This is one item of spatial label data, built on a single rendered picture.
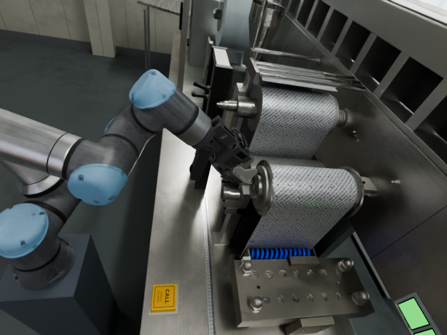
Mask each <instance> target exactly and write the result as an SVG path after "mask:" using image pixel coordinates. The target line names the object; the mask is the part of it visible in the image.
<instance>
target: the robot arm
mask: <svg viewBox="0 0 447 335"><path fill-rule="evenodd" d="M129 100H130V101H131V102H132V104H131V105H130V106H129V107H128V108H127V109H125V110H124V111H123V112H122V113H121V114H119V115H118V116H116V117H115V118H113V119H112V120H111V121H110V123H109V124H108V126H107V127H106V128H105V130H104V135H103V136H102V137H101V138H100V139H99V141H98V142H97V143H96V142H92V141H90V140H87V139H84V138H81V137H79V136H76V135H73V134H70V133H68V132H65V131H62V130H59V129H57V128H54V127H51V126H48V125H46V124H43V123H40V122H37V121H35V120H32V119H29V118H26V117H24V116H21V115H18V114H15V113H13V112H10V111H9V110H8V109H7V108H6V106H5V105H4V104H3V103H2V101H0V163H1V164H2V165H3V166H4V167H5V168H6V169H7V170H8V171H9V172H10V173H11V174H12V175H13V176H14V177H15V178H16V179H17V180H18V181H19V182H20V185H19V191H20V192H21V193H22V194H23V195H24V196H25V197H26V200H25V201H24V202H23V203H21V204H17V205H14V206H13V208H7V209H6V210H4V211H3V212H1V213H0V255H1V256H2V257H3V258H5V259H6V260H7V261H8V262H9V263H10V264H11V265H12V273H13V278H14V279H15V281H16V282H17V283H18V284H19V285H20V286H21V287H23V288H25V289H28V290H41V289H44V288H49V287H50V286H53V285H54V284H57V283H58V282H59V281H61V280H62V279H63V278H65V277H66V275H67V274H68V273H69V272H70V270H71V269H72V267H73V264H74V261H75V252H74V250H73V248H72V246H71V244H70V243H69V242H67V241H66V240H64V239H62V238H60V237H58V234H59V232H60V230H61V229H62V228H63V226H64V224H65V223H66V222H67V220H68V219H69V217H70V216H71V214H72V213H73V211H74V210H75V208H76V207H77V205H78V204H79V203H80V202H81V201H82V200H83V202H85V203H87V204H91V205H108V204H109V203H112V202H113V201H114V200H115V199H116V197H117V196H118V194H119V193H120V191H121V190H122V188H123V187H124V186H125V185H126V182H127V180H128V176H129V175H130V173H131V171H132V169H133V167H134V166H135V164H136V162H137V160H138V158H139V157H140V154H141V153H142V151H143V149H144V147H145V145H146V144H147V142H148V140H149V139H151V138H152V137H154V136H155V135H156V134H158V133H159V132H161V131H162V130H163V129H164V128H165V129H167V130H168V131H170V132H171V133H173V135H175V136H176V137H177V138H179V139H180V140H181V141H183V142H184V143H185V144H187V145H188V146H191V147H193V149H195V150H197V151H196V154H195V156H194V160H193V162H192V164H191V165H190V168H189V171H190V179H191V180H194V181H199V180H200V178H201V176H202V174H203V172H204V169H205V166H206V164H207V162H208V161H210V162H211V164H212V166H213V167H214V168H215V169H216V170H217V171H218V172H219V173H220V174H221V175H222V176H224V177H225V178H226V179H227V180H228V181H229V182H231V183H234V184H237V185H238V184H240V185H251V184H252V182H251V181H250V179H251V178H252V177H253V176H254V175H255V174H256V173H257V170H256V169H255V168H251V169H246V168H247V167H248V166H249V165H250V164H251V163H252V162H253V161H254V157H253V156H251V155H250V154H249V150H248V144H247V139H246V138H245V137H244V136H243V135H242V134H241V133H240V132H239V131H238V130H237V129H236V128H235V127H233V128H232V129H230V130H229V129H228V128H227V127H226V126H225V125H224V124H223V120H222V118H221V117H220V116H219V115H218V116H216V117H215V118H214V119H213V120H211V119H210V117H209V116H208V115H207V114H205V113H204V112H203V111H202V110H201V109H200V108H199V107H197V106H196V105H195V104H194V103H193V102H192V101H191V100H190V99H189V98H188V97H187V96H186V95H185V94H184V93H183V92H182V91H181V90H180V89H179V88H178V87H177V86H176V85H175V84H174V83H173V82H172V81H170V80H168V79H167V78H166V77H165V76H164V75H163V74H162V73H160V72H159V71H158V70H155V69H151V70H148V71H146V72H145V73H144V74H143V75H142V76H141V77H140V78H139V79H138V80H137V81H136V83H135V84H134V86H133V87H132V89H131V91H130V93H129Z"/></svg>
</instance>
